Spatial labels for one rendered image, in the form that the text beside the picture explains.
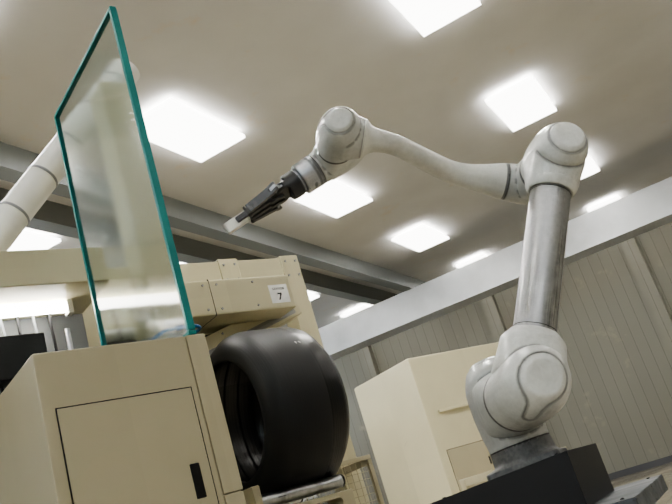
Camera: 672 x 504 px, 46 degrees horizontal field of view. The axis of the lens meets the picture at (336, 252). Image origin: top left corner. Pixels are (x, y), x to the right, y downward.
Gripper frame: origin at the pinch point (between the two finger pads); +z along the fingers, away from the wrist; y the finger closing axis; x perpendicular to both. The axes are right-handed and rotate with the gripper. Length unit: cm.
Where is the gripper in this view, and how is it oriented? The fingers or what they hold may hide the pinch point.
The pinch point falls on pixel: (236, 222)
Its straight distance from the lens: 212.0
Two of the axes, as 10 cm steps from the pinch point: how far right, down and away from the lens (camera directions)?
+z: -8.0, 5.6, -2.2
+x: -6.0, -7.3, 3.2
